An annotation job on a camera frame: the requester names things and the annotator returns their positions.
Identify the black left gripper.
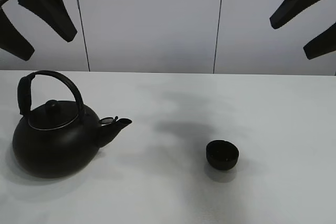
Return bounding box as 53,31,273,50
1,0,77,61

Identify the black round teapot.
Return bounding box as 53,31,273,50
12,70,132,178

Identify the small black teacup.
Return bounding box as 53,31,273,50
206,140,239,171

